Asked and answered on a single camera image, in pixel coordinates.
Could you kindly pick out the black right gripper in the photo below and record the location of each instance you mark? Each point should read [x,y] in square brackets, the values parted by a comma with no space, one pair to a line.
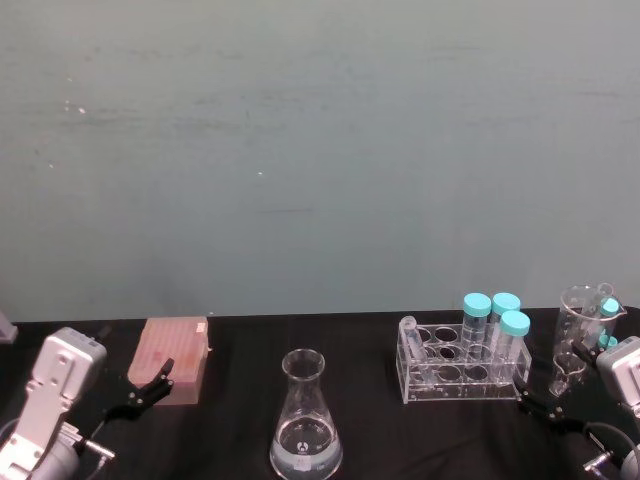
[582,400]

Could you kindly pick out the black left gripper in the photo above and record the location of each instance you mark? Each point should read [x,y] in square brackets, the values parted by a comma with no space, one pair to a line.
[107,402]

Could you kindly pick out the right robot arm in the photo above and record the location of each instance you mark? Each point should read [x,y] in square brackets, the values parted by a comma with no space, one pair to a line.
[620,370]

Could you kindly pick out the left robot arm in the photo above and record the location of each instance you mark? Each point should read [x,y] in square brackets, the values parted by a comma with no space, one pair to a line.
[47,390]

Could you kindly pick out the pink pipette tip box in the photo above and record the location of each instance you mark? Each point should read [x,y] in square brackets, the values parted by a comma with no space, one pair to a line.
[167,357]

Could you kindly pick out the clear glass beaker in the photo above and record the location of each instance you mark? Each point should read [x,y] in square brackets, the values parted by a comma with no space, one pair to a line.
[572,325]

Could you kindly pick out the clear tube with teal cap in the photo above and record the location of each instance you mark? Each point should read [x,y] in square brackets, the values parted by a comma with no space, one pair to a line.
[476,320]
[609,307]
[506,302]
[512,340]
[608,341]

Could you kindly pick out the clear acrylic tube rack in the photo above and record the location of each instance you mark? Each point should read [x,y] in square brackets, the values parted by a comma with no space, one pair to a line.
[450,385]

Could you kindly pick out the clear uncapped plastic tube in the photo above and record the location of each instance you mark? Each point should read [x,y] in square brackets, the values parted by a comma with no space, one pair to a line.
[414,337]

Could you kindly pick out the clear glass conical flask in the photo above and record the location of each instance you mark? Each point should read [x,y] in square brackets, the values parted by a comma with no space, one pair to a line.
[306,430]

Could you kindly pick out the black table cloth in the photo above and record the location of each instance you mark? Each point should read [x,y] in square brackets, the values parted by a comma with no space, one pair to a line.
[360,430]

